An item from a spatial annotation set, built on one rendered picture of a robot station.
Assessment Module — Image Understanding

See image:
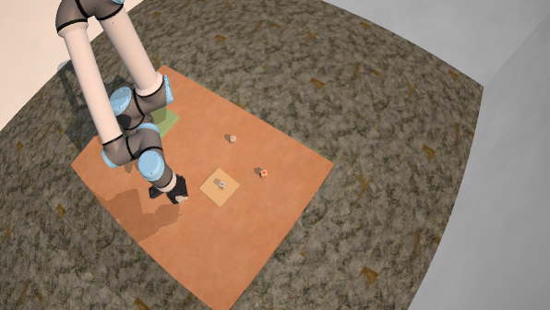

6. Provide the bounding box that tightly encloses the tan flat mat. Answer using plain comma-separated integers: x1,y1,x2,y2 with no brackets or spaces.
199,167,240,207

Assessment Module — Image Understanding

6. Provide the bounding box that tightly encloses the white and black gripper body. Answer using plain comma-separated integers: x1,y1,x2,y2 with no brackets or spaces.
165,174,188,199

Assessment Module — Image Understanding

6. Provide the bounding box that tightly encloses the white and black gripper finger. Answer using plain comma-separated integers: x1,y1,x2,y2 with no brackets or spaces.
170,196,188,204

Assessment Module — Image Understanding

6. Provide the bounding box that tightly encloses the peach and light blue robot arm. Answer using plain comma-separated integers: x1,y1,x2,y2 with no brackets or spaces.
55,0,176,199

